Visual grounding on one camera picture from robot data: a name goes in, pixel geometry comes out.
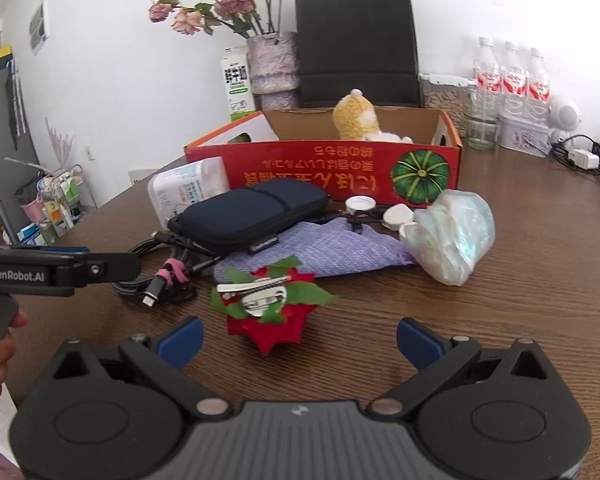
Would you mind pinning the water bottle middle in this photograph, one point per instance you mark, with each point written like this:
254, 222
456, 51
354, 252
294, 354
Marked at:
514, 83

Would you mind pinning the water bottle left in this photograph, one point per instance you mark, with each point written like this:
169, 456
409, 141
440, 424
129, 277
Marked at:
488, 79

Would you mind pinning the metal storage cart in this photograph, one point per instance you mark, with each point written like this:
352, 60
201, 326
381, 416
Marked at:
60, 200

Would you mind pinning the white round robot speaker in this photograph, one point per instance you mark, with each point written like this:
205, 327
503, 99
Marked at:
563, 119

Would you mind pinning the clear cotton swab box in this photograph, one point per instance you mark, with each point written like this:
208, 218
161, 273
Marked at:
172, 191

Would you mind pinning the yellow white plush toy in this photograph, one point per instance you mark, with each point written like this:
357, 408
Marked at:
355, 119

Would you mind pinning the empty glass cup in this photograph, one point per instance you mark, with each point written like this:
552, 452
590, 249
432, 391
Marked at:
480, 133

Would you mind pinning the clear seed storage container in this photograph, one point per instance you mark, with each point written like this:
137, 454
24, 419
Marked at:
449, 93

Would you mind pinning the iridescent plastic bag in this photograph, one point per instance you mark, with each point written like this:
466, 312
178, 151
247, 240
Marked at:
451, 236

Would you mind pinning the water bottle right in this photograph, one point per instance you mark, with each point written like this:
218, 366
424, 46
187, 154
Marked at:
538, 89

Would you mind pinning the white power adapter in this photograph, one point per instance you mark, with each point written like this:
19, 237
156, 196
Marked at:
584, 159

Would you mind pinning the red cardboard pumpkin box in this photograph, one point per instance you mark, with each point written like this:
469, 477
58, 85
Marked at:
304, 145

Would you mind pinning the black paper shopping bag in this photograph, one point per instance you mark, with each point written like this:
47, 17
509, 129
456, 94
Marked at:
369, 45

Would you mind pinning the red fabric flower clip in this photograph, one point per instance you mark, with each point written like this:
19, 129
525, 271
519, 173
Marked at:
271, 305

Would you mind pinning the purple knitted cloth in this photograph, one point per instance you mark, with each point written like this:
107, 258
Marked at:
330, 249

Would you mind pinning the water bottle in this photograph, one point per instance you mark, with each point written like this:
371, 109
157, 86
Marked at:
538, 89
488, 79
514, 83

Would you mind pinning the navy blue zip pouch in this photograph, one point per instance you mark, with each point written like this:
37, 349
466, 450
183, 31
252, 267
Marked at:
237, 219

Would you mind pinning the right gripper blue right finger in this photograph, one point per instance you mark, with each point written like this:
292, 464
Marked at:
420, 345

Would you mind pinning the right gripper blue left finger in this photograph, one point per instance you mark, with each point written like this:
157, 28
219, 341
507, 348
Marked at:
180, 343

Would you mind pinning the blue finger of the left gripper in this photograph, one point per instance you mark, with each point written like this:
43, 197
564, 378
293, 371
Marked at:
104, 267
64, 249

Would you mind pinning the purple textured vase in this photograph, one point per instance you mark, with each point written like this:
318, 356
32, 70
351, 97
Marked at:
274, 70

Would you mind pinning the white charger plug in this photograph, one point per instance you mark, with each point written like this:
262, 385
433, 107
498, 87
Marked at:
396, 216

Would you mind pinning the white green milk carton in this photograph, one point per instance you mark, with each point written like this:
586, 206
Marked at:
237, 82

